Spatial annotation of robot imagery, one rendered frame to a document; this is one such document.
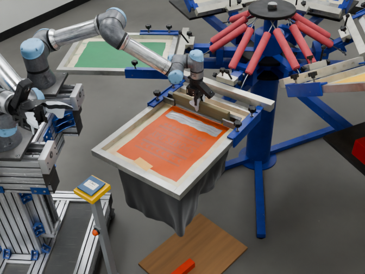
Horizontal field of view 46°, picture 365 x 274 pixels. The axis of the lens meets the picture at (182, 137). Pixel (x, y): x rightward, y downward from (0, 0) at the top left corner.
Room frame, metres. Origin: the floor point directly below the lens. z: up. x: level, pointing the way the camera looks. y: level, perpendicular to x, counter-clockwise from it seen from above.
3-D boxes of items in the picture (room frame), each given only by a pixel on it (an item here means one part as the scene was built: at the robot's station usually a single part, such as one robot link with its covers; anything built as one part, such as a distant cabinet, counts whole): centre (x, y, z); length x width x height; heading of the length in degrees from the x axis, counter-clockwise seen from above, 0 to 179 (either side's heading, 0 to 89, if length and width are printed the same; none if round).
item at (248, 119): (1.90, -0.35, 0.97); 0.30 x 0.05 x 0.07; 142
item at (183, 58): (2.05, 0.01, 1.31); 0.11 x 0.11 x 0.08; 84
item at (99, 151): (1.88, 0.02, 0.97); 0.79 x 0.58 x 0.04; 142
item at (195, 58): (2.06, -0.09, 1.32); 0.09 x 0.08 x 0.11; 84
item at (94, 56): (2.84, 0.27, 1.05); 1.08 x 0.61 x 0.23; 82
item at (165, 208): (1.65, 0.20, 0.74); 0.45 x 0.03 x 0.43; 52
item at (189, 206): (1.71, -0.11, 0.74); 0.46 x 0.04 x 0.42; 142
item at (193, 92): (2.07, -0.09, 1.16); 0.09 x 0.08 x 0.12; 52
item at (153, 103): (2.24, 0.09, 0.97); 0.30 x 0.05 x 0.07; 142
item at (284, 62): (2.72, -0.63, 0.99); 0.82 x 0.79 x 0.12; 142
